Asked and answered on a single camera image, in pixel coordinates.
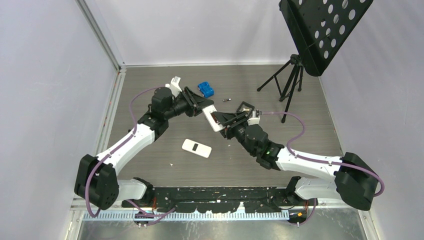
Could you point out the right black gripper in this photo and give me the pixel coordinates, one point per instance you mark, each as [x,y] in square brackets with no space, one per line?
[226,118]

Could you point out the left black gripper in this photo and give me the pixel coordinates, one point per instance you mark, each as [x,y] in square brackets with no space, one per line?
[199,102]

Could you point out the white remote control back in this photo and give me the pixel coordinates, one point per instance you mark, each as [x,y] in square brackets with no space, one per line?
[208,112]

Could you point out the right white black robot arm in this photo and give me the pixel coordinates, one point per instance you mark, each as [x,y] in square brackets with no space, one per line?
[347,178]

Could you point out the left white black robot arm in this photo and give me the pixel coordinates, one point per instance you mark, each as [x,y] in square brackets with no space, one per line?
[97,176]

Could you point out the white remote with black window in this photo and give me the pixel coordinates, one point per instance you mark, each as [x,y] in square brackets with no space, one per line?
[196,148]

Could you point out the blue toy car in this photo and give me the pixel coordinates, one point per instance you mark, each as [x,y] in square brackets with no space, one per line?
[205,89]

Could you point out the black square display box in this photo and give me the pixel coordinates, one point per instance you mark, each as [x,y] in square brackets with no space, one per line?
[246,108]

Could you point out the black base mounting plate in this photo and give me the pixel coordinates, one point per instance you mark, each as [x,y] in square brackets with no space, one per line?
[219,200]

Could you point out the black perforated music stand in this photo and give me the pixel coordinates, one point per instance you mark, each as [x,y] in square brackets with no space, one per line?
[318,29]

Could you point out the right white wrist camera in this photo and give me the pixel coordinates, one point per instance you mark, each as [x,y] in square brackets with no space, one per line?
[254,119]

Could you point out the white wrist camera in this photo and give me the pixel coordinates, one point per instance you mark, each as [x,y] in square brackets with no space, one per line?
[254,119]
[174,85]

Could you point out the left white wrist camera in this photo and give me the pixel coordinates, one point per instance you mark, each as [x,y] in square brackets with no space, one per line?
[174,85]

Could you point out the aluminium corner frame rail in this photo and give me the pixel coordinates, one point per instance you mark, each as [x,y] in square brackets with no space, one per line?
[95,20]

